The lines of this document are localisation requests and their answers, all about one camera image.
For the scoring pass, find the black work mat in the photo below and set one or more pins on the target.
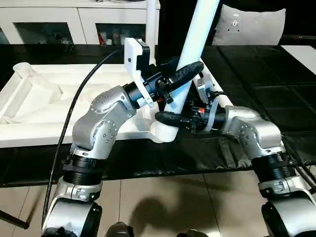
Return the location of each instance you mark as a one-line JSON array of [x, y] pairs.
[[271, 81]]

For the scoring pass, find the grey cushion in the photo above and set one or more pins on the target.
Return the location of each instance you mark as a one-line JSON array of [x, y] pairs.
[[249, 27]]

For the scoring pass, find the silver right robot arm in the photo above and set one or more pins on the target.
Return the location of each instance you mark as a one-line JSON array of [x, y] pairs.
[[261, 138]]

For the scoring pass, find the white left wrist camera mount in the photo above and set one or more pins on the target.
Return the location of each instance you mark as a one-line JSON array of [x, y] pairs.
[[130, 56]]

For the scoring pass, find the black bar with red light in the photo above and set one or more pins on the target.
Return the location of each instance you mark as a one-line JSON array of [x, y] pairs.
[[301, 37]]

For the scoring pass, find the dark robot foot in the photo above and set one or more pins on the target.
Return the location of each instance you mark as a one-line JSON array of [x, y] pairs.
[[193, 233], [119, 229]]

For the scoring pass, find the black floor stand bar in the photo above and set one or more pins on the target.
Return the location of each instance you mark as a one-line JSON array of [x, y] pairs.
[[14, 219]]

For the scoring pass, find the white flat board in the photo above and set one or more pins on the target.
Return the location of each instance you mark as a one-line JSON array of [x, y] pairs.
[[301, 55]]

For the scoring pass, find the white plastic table top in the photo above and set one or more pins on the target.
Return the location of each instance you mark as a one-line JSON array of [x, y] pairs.
[[37, 103]]

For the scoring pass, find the white sideboard cabinet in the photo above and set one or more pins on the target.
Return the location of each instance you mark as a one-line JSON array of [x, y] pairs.
[[79, 17]]

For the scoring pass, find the black cabinet with gold label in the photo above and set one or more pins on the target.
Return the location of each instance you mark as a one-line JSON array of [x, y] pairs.
[[172, 22]]

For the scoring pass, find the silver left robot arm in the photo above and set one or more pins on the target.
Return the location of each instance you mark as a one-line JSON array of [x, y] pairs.
[[98, 128]]

